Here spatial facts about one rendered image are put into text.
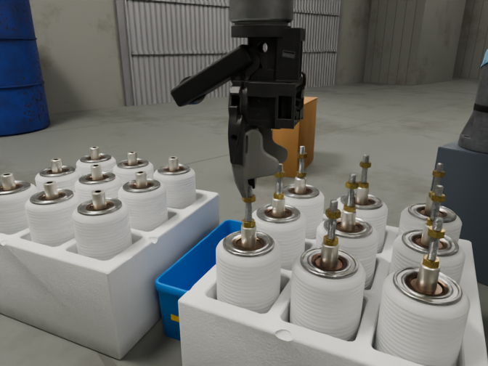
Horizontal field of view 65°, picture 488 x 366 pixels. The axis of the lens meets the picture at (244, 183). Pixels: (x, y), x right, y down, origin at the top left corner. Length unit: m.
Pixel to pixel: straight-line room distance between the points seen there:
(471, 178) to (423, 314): 0.56
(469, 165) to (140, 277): 0.74
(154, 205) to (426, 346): 0.52
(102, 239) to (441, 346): 0.52
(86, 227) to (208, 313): 0.27
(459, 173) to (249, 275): 0.62
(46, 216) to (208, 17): 3.54
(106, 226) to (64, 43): 2.95
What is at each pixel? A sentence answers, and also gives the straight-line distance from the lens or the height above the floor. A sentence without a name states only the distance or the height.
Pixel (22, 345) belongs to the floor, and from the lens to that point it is 0.87.
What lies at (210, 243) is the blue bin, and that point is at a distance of 0.88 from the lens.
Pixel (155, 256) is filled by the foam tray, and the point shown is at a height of 0.14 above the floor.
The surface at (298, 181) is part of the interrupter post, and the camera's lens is 0.75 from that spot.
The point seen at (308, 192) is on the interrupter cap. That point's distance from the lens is 0.76.
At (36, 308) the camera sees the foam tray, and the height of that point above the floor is 0.05.
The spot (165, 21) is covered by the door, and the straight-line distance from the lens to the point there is 3.89.
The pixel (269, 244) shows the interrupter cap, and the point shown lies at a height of 0.25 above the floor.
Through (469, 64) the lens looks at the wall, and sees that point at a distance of 7.84.
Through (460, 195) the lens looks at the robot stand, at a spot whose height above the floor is 0.20.
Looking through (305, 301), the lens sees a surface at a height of 0.21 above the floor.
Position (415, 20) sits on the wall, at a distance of 6.02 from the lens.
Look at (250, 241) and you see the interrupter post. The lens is 0.55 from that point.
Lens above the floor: 0.52
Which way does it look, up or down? 20 degrees down
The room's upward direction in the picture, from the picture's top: straight up
